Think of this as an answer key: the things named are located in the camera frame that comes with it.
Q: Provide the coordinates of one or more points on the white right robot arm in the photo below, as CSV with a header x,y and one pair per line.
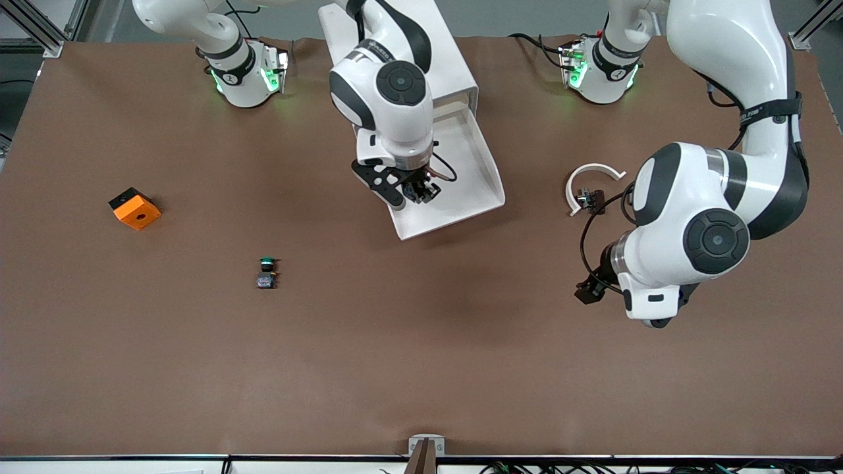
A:
x,y
402,85

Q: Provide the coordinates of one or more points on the white drawer with cream front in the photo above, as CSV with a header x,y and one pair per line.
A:
x,y
461,178

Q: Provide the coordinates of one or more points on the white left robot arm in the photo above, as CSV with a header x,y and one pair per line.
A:
x,y
718,197

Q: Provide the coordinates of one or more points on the white table edge rail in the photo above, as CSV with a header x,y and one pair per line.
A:
x,y
99,467

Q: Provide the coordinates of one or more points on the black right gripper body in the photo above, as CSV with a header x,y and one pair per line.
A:
x,y
417,182

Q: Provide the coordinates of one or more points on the green push button switch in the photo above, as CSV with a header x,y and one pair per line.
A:
x,y
267,273

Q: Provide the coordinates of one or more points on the brown table cover mat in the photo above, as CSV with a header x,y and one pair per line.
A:
x,y
421,342

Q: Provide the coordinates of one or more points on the orange and black button box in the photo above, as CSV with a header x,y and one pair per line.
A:
x,y
135,209

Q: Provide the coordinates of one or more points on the small dark brown connector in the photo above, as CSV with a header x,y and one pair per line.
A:
x,y
598,201

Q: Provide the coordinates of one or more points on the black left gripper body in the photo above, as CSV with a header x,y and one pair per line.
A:
x,y
595,285

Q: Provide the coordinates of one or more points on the white drawer cabinet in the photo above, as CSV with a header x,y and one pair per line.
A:
x,y
454,59

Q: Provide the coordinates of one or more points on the aluminium frame post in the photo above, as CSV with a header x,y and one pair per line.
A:
x,y
49,43
800,39

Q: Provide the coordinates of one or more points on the metal bracket with brown post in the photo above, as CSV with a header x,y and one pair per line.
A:
x,y
421,461

